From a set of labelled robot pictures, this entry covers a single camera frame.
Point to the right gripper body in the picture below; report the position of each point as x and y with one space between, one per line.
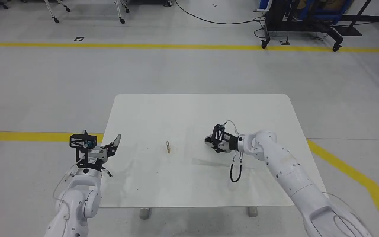
232 144

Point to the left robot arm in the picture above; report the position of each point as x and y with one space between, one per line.
78 201

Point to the black wheeled cart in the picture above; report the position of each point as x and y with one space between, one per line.
302 20

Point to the white wheeled stand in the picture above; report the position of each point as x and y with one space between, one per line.
120 13
54 13

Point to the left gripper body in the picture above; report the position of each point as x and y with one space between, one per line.
96 155

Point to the small brass padlock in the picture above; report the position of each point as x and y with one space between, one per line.
168 147

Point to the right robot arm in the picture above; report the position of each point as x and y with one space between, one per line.
291 173

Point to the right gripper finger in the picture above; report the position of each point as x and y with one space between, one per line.
208 139

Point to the white table leg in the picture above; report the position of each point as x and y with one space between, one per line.
252 211
145 213

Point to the floor socket plate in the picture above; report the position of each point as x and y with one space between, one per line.
284 42
79 38

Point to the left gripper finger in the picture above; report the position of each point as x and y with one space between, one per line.
115 143
107 172

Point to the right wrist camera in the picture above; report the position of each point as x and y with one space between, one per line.
218 133

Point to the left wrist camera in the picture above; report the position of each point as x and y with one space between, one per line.
83 140

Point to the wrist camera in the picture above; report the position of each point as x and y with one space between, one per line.
218 133
83 140

